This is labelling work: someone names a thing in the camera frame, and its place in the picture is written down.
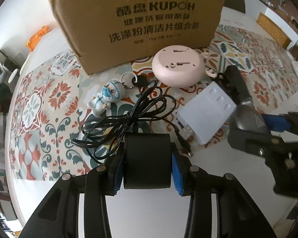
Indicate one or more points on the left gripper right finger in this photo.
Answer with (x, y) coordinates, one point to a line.
(237, 213)

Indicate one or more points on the pink round device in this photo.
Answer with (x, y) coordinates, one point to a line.
(179, 66)

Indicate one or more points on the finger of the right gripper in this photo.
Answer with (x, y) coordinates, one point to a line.
(283, 122)
(280, 157)

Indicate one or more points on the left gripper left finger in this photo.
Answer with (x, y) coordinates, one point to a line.
(57, 213)

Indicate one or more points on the white cylindrical air purifier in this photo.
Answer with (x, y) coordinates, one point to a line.
(14, 76)

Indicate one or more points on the black rectangular charger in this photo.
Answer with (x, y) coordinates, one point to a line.
(233, 84)

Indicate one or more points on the black power adapter with cable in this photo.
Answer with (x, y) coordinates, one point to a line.
(147, 159)

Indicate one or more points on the woven wicker tissue box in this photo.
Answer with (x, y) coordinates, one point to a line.
(274, 31)

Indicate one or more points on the orange plastic crate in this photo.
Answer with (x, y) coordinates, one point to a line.
(34, 39)

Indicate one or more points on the medic figurine keychain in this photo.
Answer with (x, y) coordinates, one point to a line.
(113, 92)

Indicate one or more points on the grey triangular earbud case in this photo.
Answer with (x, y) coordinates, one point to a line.
(247, 118)

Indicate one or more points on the upright vacuum cleaner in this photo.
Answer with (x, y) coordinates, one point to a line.
(7, 62)

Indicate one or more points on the white rectangular power strip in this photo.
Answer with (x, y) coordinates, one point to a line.
(205, 114)

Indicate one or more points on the right dark dining chair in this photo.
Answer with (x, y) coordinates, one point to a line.
(238, 5)

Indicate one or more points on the brown cardboard box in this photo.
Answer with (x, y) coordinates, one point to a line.
(105, 33)

